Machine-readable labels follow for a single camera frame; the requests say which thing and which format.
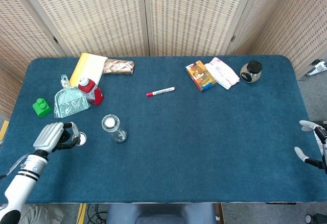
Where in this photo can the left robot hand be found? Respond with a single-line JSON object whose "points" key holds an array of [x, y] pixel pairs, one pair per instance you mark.
{"points": [[49, 134]]}

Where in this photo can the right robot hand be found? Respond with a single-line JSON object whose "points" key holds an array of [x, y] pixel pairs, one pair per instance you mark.
{"points": [[324, 150]]}

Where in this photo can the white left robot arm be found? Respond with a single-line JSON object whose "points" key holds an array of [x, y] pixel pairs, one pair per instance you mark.
{"points": [[23, 180]]}

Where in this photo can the green toy block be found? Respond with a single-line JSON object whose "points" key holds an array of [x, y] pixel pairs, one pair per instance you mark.
{"points": [[42, 108]]}

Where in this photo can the green dustpan brush set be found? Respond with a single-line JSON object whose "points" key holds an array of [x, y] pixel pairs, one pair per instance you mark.
{"points": [[69, 101]]}

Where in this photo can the red juice bottle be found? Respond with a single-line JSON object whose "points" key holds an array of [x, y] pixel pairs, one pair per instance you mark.
{"points": [[93, 94]]}

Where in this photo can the clear glass bottle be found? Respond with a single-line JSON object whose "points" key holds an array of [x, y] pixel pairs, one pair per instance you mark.
{"points": [[118, 133]]}

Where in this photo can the black floor object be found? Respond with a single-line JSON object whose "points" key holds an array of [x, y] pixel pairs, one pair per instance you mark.
{"points": [[319, 219]]}

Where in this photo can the yellow white booklet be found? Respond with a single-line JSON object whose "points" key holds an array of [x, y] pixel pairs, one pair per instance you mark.
{"points": [[88, 67]]}

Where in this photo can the white floor device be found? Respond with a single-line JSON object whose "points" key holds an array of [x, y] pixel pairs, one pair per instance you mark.
{"points": [[319, 68]]}

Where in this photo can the brown red snack package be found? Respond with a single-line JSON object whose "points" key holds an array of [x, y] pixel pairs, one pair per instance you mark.
{"points": [[118, 67]]}

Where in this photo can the round jar black lid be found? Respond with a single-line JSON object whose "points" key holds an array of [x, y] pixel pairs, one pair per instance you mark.
{"points": [[251, 72]]}

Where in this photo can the red whiteboard marker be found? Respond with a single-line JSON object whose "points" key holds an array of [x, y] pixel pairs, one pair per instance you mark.
{"points": [[161, 91]]}

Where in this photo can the white tissue pack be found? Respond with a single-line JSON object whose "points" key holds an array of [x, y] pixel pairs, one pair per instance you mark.
{"points": [[224, 74]]}

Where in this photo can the woven folding screen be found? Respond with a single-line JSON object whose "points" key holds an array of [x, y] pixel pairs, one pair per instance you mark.
{"points": [[102, 17]]}

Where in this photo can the grey blue chair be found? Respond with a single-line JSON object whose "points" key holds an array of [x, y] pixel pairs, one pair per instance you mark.
{"points": [[153, 213]]}

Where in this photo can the blue table cloth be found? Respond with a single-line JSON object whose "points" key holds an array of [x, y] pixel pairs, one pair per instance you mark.
{"points": [[191, 145]]}

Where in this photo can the orange yellow carton box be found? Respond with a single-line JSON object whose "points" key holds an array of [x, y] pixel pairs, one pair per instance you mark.
{"points": [[200, 76]]}

